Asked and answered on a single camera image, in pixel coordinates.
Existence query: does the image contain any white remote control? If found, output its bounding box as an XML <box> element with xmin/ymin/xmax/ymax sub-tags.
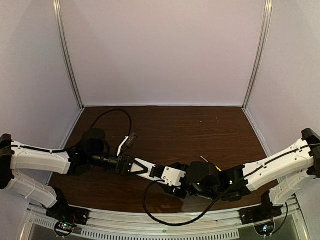
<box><xmin>130</xmin><ymin>158</ymin><xmax>165</xmax><ymax>181</ymax></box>

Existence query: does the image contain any yellow handled screwdriver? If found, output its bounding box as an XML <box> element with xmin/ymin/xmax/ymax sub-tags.
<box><xmin>200</xmin><ymin>155</ymin><xmax>222</xmax><ymax>172</ymax></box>

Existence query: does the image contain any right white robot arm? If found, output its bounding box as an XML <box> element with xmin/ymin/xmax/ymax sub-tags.
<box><xmin>154</xmin><ymin>128</ymin><xmax>320</xmax><ymax>202</ymax></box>

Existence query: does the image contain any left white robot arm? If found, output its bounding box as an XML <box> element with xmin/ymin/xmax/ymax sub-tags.
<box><xmin>0</xmin><ymin>128</ymin><xmax>163</xmax><ymax>212</ymax></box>

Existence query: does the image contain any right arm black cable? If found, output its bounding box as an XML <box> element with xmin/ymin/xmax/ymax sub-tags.
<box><xmin>144</xmin><ymin>142</ymin><xmax>320</xmax><ymax>225</ymax></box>

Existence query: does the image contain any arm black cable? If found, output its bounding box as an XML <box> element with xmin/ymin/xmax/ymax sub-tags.
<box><xmin>0</xmin><ymin>109</ymin><xmax>133</xmax><ymax>154</ymax></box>
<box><xmin>144</xmin><ymin>142</ymin><xmax>320</xmax><ymax>225</ymax></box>

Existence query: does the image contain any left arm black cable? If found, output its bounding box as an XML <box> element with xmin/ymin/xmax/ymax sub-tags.
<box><xmin>0</xmin><ymin>109</ymin><xmax>133</xmax><ymax>154</ymax></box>

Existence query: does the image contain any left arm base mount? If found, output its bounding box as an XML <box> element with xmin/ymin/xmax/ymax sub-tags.
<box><xmin>43</xmin><ymin>204</ymin><xmax>90</xmax><ymax>239</ymax></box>

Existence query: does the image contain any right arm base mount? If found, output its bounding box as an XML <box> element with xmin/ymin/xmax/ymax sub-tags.
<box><xmin>238</xmin><ymin>203</ymin><xmax>282</xmax><ymax>237</ymax></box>

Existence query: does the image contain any front aluminium rail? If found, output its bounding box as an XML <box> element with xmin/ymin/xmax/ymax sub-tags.
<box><xmin>24</xmin><ymin>197</ymin><xmax>308</xmax><ymax>240</ymax></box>

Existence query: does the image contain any right aluminium frame post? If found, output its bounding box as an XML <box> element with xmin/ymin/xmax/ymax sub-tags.
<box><xmin>242</xmin><ymin>0</ymin><xmax>273</xmax><ymax>111</ymax></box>

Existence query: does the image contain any aluminium frame post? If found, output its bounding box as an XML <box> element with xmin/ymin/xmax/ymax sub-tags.
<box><xmin>242</xmin><ymin>0</ymin><xmax>273</xmax><ymax>111</ymax></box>
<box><xmin>52</xmin><ymin>0</ymin><xmax>85</xmax><ymax>110</ymax></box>

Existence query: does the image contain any left aluminium frame post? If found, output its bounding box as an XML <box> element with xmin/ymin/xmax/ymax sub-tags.
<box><xmin>52</xmin><ymin>0</ymin><xmax>85</xmax><ymax>110</ymax></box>

